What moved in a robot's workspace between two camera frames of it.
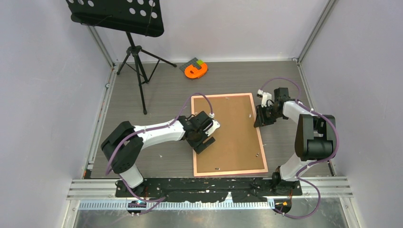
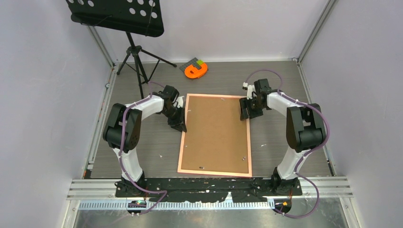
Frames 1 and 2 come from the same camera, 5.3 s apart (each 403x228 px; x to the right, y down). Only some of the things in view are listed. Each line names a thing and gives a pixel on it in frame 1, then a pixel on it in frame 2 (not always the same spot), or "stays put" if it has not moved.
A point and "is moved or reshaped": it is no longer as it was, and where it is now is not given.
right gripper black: (261, 120) to (244, 103)
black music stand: (142, 17) stays put
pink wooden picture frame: (258, 131) to (240, 174)
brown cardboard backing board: (236, 147) is moved or reshaped
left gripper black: (198, 147) to (179, 123)
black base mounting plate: (211, 190) stays put
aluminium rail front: (327, 194) stays put
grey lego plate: (194, 62) stays put
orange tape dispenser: (192, 72) stays put
